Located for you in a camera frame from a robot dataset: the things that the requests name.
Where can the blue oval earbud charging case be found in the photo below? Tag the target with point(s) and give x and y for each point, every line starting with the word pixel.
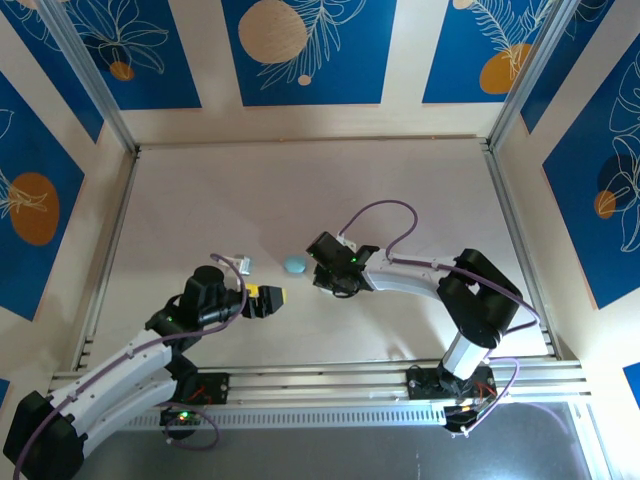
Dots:
pixel 295 264

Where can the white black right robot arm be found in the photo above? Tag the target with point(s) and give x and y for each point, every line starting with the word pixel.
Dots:
pixel 400 277

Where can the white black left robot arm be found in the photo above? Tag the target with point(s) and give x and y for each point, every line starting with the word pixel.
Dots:
pixel 115 370

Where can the black controller board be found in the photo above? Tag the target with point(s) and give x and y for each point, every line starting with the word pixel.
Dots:
pixel 182 416
pixel 462 417

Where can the grey metal panel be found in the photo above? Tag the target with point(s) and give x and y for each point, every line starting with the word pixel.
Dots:
pixel 350 455

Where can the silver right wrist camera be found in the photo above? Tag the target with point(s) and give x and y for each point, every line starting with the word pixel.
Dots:
pixel 346 242

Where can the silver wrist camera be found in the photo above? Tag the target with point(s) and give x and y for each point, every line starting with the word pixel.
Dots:
pixel 346 242
pixel 243 264

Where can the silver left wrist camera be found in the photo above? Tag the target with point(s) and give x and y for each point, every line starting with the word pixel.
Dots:
pixel 243 264

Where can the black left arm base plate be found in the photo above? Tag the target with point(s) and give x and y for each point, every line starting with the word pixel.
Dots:
pixel 215 386

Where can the aluminium extrusion mounting rail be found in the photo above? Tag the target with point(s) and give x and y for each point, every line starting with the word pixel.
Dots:
pixel 320 380

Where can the aluminium table side rail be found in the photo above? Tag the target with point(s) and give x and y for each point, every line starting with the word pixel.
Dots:
pixel 506 200
pixel 111 240

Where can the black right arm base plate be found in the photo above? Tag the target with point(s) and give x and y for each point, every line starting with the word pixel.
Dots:
pixel 425 382

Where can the aluminium frame post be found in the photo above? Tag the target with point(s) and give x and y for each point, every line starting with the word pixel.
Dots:
pixel 535 75
pixel 90 80

